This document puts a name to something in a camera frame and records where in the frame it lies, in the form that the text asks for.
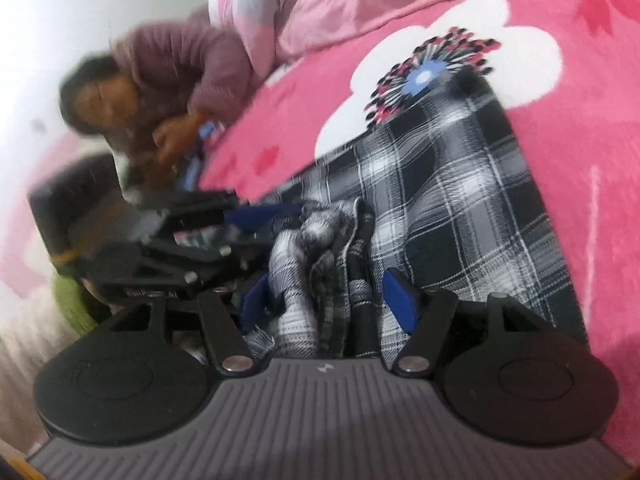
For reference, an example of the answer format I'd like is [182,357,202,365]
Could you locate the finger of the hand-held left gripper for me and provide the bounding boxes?
[100,230,271,301]
[127,187,303,233]

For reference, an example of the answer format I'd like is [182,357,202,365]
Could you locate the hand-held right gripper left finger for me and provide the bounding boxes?
[107,279,281,376]

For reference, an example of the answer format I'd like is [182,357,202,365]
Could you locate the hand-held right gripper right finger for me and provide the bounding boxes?
[382,267,538,377]

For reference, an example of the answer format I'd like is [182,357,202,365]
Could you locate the black white plaid pants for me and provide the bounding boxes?
[240,67,588,361]

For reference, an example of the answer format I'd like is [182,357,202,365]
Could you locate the green soft object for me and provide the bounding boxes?
[50,275,101,333]

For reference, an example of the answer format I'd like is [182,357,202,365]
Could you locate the pink grey duvet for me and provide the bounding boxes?
[207,0,501,78]

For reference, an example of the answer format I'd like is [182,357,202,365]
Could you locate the pink floral blanket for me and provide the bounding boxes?
[200,0,640,461]

